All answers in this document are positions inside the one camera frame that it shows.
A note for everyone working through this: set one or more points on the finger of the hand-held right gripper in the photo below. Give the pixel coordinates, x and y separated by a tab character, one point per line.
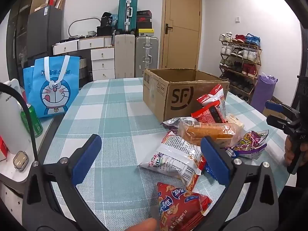
270	105
276	121

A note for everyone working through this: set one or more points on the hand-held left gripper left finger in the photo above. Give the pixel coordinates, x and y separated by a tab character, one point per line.
87	160

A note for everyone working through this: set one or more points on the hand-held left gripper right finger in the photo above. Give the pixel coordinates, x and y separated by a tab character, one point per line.
215	161

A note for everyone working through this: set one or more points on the blue snack packet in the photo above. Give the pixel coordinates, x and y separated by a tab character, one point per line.
209	170

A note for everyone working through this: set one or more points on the bread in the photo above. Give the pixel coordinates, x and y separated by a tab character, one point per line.
207	131

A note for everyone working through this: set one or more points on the purple cartoon snack packet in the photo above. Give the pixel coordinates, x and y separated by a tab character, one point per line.
250	142

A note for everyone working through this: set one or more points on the cream cake packet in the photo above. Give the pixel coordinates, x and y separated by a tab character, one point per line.
235	120

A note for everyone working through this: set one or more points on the white barcode snack bag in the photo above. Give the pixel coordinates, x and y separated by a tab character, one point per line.
173	156

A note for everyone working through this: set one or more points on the red packet with black label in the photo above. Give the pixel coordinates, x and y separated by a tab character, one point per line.
207	114

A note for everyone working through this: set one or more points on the silver and purple snack packet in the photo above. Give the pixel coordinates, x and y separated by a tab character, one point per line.
178	122

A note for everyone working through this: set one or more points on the red and white snack bag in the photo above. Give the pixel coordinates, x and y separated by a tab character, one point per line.
217	92

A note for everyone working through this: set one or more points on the red cartoon snack packet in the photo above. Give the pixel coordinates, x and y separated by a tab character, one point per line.
178	204

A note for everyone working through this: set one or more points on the brown cardboard box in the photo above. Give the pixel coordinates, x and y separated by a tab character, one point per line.
156	93

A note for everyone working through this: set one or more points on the person's right hand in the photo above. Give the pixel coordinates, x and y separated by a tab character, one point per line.
288	152

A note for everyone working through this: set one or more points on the person's left hand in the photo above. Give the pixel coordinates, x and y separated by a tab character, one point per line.
144	225

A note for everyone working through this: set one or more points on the small cardboard box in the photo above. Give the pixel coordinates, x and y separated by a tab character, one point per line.
270	112

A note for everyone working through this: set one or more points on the purple bag bin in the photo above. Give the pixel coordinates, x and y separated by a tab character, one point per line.
263	91

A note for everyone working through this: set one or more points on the rows of assorted shoes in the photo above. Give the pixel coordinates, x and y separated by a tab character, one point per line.
249	70

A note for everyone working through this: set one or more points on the wooden shoe rack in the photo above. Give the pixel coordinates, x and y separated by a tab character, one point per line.
259	57

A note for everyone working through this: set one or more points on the beige earbuds case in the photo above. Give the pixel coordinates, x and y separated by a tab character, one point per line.
21	160

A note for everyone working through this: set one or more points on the green drink can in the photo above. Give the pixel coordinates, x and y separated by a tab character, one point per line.
32	122

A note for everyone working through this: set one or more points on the white side table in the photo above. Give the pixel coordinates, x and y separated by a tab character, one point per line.
9	175

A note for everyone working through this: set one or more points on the blue cartoon tote bag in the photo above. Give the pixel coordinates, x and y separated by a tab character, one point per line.
55	86

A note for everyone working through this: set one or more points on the small red box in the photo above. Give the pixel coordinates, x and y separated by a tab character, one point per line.
3	149

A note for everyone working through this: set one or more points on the white appliance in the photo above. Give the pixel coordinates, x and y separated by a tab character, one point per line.
10	120

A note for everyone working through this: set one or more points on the woven basket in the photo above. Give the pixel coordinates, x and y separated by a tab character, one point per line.
82	63

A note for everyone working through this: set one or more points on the white drawer cabinet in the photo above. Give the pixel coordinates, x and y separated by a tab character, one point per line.
102	62

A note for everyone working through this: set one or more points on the beige suitcase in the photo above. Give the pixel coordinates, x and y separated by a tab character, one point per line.
124	55

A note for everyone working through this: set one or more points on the silver suitcase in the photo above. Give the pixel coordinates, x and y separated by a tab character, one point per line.
142	53

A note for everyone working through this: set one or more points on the small white basket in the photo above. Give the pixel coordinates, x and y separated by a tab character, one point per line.
91	33

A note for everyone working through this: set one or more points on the wooden door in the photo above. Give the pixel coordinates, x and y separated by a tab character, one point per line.
182	9

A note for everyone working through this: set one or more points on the black case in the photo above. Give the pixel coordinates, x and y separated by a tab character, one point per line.
104	30

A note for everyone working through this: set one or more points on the oval metal-framed mirror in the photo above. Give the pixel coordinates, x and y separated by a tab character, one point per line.
72	24

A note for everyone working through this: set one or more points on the grey refrigerator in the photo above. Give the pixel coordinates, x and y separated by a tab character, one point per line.
44	28

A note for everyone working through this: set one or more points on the yellow and white shoebox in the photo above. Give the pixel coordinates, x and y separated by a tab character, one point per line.
146	32

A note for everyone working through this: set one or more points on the light blue plastic bag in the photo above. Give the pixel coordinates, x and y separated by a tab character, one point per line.
115	21

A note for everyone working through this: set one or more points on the black printed box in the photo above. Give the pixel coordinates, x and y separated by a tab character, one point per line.
107	19

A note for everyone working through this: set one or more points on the dark glass cabinet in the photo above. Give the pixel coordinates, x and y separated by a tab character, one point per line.
16	33

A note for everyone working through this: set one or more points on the teal suitcase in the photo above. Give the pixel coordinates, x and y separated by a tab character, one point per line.
124	14

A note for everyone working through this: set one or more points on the black shoebox with red edge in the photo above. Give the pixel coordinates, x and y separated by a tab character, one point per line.
144	13

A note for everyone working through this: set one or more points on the slim brown box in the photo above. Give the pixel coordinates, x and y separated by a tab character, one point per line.
61	0

